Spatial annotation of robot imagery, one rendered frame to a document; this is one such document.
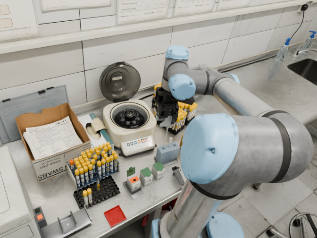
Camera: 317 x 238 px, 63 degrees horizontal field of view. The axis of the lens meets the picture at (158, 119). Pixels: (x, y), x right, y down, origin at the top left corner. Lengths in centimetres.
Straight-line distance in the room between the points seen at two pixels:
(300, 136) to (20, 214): 70
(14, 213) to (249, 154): 63
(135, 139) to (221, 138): 90
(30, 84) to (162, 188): 75
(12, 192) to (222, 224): 60
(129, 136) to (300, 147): 89
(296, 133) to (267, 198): 203
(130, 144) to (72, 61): 48
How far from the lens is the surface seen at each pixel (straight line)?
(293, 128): 48
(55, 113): 135
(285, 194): 260
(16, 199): 85
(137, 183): 110
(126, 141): 125
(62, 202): 116
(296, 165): 47
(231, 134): 41
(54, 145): 126
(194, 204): 55
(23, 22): 117
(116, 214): 111
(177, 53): 83
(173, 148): 120
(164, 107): 94
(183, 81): 75
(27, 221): 85
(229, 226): 82
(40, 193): 120
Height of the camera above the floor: 187
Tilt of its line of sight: 43 degrees down
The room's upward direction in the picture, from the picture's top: 10 degrees clockwise
